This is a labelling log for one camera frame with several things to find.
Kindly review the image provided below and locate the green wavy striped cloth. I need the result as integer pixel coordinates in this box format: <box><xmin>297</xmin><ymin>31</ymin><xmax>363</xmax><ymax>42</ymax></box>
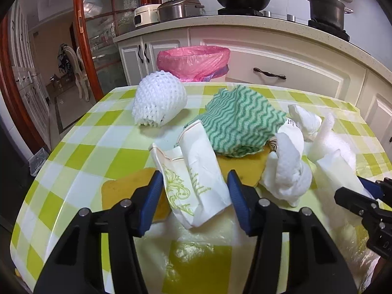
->
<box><xmin>174</xmin><ymin>85</ymin><xmax>288</xmax><ymax>157</ymax></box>

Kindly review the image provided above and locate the green checkered tablecloth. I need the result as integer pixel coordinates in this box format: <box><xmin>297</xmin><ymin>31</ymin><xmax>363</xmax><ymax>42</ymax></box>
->
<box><xmin>9</xmin><ymin>83</ymin><xmax>392</xmax><ymax>294</ymax></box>

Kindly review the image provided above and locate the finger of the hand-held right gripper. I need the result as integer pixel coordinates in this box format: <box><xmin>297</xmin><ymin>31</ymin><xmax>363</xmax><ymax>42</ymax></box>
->
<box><xmin>358</xmin><ymin>176</ymin><xmax>392</xmax><ymax>204</ymax></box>
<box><xmin>334</xmin><ymin>186</ymin><xmax>382</xmax><ymax>219</ymax></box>

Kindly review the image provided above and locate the white dining chair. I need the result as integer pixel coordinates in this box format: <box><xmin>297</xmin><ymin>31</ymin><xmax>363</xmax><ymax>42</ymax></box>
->
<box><xmin>58</xmin><ymin>44</ymin><xmax>90</xmax><ymax>99</ymax></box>

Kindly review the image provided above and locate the flat white napkin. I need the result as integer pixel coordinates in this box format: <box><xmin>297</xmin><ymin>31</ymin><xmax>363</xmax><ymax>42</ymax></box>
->
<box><xmin>315</xmin><ymin>150</ymin><xmax>368</xmax><ymax>203</ymax></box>

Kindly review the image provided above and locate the crumpled white tissue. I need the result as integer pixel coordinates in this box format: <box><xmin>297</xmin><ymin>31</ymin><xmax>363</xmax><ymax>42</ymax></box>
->
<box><xmin>287</xmin><ymin>104</ymin><xmax>323</xmax><ymax>142</ymax></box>

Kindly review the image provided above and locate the white foam fruit net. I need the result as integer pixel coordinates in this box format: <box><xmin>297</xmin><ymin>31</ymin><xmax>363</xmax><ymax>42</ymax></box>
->
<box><xmin>132</xmin><ymin>70</ymin><xmax>188</xmax><ymax>127</ymax></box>

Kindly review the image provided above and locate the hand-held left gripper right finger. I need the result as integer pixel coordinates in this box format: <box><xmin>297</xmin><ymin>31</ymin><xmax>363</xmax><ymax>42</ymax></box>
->
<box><xmin>227</xmin><ymin>169</ymin><xmax>359</xmax><ymax>294</ymax></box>

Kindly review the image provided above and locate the clear plastic scrap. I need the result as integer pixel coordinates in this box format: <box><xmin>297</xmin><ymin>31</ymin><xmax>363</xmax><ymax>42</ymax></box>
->
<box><xmin>28</xmin><ymin>148</ymin><xmax>50</xmax><ymax>176</ymax></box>

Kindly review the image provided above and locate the white kitchen cabinet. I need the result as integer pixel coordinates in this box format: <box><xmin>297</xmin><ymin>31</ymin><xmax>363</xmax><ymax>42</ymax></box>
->
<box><xmin>113</xmin><ymin>14</ymin><xmax>392</xmax><ymax>135</ymax></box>

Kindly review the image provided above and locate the wooden glass sliding door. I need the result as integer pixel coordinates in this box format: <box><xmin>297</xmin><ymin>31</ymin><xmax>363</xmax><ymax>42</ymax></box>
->
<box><xmin>73</xmin><ymin>0</ymin><xmax>163</xmax><ymax>101</ymax></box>

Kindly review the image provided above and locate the trash bin with pink bag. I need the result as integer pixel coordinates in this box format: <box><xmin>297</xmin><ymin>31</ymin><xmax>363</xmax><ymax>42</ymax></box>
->
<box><xmin>157</xmin><ymin>46</ymin><xmax>231</xmax><ymax>83</ymax></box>

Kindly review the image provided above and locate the white rice cooker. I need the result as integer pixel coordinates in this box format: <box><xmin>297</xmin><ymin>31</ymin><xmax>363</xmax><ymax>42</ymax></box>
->
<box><xmin>134</xmin><ymin>4</ymin><xmax>162</xmax><ymax>27</ymax></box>

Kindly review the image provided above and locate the yellow sponge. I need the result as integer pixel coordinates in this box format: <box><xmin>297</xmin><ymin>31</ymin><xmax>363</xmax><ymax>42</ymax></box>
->
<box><xmin>101</xmin><ymin>145</ymin><xmax>270</xmax><ymax>222</ymax></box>

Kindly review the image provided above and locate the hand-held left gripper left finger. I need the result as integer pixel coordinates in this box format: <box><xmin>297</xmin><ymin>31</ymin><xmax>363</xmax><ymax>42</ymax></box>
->
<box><xmin>33</xmin><ymin>170</ymin><xmax>164</xmax><ymax>294</ymax></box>

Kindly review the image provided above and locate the black drawer handle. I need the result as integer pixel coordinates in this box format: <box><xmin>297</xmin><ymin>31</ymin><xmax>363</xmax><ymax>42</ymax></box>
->
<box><xmin>253</xmin><ymin>67</ymin><xmax>286</xmax><ymax>79</ymax></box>

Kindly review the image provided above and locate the cardboard box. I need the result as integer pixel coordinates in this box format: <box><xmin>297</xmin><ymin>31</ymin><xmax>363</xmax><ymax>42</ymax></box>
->
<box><xmin>46</xmin><ymin>74</ymin><xmax>73</xmax><ymax>92</ymax></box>

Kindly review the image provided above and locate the tall white cupboard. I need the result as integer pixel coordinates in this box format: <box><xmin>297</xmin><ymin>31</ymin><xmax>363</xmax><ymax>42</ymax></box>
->
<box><xmin>8</xmin><ymin>0</ymin><xmax>51</xmax><ymax>141</ymax></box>

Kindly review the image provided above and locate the dark cooking pot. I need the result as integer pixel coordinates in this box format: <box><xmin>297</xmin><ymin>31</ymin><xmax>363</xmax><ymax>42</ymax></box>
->
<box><xmin>299</xmin><ymin>0</ymin><xmax>354</xmax><ymax>29</ymax></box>

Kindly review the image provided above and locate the paper cup with green print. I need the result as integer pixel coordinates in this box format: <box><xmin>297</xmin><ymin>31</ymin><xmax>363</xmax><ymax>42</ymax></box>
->
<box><xmin>149</xmin><ymin>119</ymin><xmax>232</xmax><ymax>230</ymax></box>

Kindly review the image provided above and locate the twisted white paper towel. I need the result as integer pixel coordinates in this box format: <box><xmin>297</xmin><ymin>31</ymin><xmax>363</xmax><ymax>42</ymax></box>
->
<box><xmin>260</xmin><ymin>132</ymin><xmax>313</xmax><ymax>207</ymax></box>

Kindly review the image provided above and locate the black gas stove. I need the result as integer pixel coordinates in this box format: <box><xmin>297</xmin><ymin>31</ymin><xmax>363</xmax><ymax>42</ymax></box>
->
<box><xmin>217</xmin><ymin>6</ymin><xmax>351</xmax><ymax>42</ymax></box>

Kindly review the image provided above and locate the silver pressure cooker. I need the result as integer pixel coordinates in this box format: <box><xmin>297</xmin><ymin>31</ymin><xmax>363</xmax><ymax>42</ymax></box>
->
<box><xmin>157</xmin><ymin>0</ymin><xmax>205</xmax><ymax>23</ymax></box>

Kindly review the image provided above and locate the clear plastic bag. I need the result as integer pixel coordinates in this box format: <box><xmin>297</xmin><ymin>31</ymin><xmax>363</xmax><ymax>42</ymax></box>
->
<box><xmin>135</xmin><ymin>202</ymin><xmax>380</xmax><ymax>294</ymax></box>

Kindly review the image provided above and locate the white foam sheet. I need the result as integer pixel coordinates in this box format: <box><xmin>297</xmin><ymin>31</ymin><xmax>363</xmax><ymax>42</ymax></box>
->
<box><xmin>308</xmin><ymin>113</ymin><xmax>357</xmax><ymax>172</ymax></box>

